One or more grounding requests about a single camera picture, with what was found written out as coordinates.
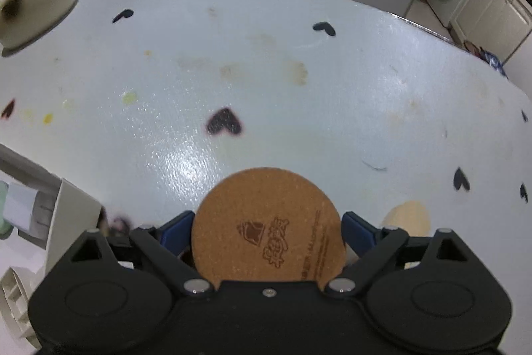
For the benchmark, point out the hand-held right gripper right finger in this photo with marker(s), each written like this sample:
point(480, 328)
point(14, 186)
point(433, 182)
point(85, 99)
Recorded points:
point(357, 232)

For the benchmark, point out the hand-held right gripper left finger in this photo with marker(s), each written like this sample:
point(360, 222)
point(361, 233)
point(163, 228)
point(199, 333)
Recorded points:
point(174, 231)

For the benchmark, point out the round cork coaster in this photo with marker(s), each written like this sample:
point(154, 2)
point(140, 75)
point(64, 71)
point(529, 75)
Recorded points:
point(270, 230)

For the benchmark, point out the shallow white box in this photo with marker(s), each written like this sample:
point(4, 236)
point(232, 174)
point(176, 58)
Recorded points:
point(70, 209)

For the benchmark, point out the small white box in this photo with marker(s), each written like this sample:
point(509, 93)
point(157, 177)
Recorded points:
point(25, 209)

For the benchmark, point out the light wooden oval piece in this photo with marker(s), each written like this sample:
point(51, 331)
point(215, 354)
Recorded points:
point(409, 218)

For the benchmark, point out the pale green item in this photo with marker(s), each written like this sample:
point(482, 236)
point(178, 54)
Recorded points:
point(4, 213)

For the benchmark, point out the white kitchen base cabinets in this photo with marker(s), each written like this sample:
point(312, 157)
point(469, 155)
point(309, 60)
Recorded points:
point(494, 10)

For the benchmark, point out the cat-shaped ceramic jar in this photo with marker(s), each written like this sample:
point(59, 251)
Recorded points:
point(33, 5)

